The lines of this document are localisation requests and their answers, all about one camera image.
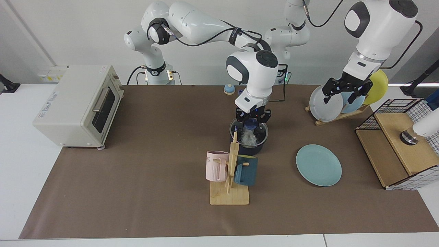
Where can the glass lid blue knob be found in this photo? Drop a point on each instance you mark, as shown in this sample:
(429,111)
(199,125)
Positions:
(261,135)

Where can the white vermicelli bundle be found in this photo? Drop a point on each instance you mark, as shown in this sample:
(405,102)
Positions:
(248,137)

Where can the grey plate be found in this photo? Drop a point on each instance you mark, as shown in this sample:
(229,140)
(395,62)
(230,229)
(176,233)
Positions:
(324,106)

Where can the light blue plate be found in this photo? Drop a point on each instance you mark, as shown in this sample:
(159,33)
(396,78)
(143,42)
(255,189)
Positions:
(349,106)

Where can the yellow plate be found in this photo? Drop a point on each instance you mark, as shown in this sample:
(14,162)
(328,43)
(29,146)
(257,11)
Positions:
(377,85)

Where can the wooden plate rack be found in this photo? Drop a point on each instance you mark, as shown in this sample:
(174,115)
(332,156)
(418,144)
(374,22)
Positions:
(339,117)

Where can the pale green plate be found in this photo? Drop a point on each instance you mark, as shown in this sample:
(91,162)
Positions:
(319,166)

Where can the small blue round thing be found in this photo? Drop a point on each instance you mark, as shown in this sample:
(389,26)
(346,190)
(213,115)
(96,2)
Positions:
(229,90)

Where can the dark teal mug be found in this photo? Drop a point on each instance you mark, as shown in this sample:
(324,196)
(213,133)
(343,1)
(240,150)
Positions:
(245,173)

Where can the pink ribbed mug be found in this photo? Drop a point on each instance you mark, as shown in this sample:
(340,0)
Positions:
(216,168)

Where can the black stand leg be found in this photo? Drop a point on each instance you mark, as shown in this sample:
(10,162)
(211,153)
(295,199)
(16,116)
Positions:
(416,85)

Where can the white cylinder dark tip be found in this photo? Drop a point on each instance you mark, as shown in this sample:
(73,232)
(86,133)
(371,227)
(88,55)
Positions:
(427,125)

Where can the wooden mug stand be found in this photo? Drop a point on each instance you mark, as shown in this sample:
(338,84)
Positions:
(229,197)

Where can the dark blue object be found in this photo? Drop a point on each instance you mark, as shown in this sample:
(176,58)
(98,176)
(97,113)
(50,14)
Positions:
(434,101)

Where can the brown table cloth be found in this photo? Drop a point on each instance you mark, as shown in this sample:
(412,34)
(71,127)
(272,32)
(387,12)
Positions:
(137,171)

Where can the pale toaster oven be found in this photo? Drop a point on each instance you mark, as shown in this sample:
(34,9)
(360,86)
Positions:
(68,109)

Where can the black clamp foot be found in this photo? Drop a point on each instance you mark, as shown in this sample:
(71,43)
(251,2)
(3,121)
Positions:
(8,85)

